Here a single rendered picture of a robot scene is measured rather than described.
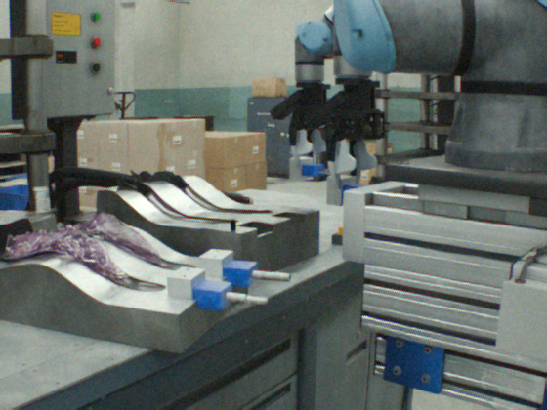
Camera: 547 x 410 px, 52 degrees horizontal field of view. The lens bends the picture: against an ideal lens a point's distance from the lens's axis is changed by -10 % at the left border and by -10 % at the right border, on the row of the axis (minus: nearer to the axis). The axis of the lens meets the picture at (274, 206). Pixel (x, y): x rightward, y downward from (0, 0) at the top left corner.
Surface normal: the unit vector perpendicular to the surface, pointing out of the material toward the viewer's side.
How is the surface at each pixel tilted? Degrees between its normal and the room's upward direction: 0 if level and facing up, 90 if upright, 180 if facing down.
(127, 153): 96
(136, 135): 97
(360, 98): 90
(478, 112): 73
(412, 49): 123
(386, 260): 90
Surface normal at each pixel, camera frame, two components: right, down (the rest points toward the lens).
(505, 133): -0.38, -0.15
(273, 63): -0.59, 0.15
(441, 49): 0.00, 0.65
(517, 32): -0.04, 0.22
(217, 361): 0.83, 0.10
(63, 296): -0.29, 0.17
